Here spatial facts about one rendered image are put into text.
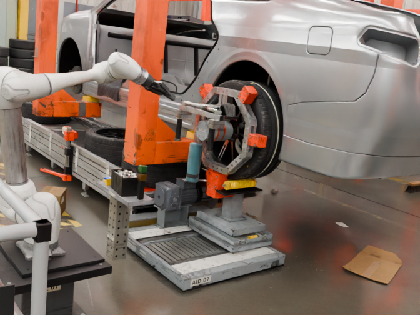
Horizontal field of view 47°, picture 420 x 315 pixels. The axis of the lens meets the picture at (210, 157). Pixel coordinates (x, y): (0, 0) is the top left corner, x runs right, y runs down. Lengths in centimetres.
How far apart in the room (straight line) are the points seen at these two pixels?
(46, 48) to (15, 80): 286
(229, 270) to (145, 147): 102
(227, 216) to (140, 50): 126
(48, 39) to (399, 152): 347
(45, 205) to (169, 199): 120
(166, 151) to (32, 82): 150
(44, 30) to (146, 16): 193
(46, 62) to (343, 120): 320
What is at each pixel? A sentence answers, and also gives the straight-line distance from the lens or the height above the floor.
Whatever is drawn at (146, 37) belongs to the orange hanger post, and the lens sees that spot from 323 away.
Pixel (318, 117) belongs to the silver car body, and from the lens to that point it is 275.
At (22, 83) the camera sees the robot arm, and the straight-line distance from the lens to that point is 215.
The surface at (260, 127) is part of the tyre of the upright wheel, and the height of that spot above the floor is 92.
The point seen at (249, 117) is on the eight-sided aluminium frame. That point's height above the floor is 98.
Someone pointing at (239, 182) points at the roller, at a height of 53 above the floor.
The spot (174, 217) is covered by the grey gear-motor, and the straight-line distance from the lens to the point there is 359.
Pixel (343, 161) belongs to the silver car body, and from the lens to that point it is 267.
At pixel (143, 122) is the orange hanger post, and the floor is 82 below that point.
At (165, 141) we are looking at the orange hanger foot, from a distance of 343.
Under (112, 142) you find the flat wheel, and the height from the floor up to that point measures 48.
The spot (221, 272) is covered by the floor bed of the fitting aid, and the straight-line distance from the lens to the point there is 294.
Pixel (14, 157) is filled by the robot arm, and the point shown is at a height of 75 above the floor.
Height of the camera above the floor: 133
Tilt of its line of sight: 12 degrees down
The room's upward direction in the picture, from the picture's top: 7 degrees clockwise
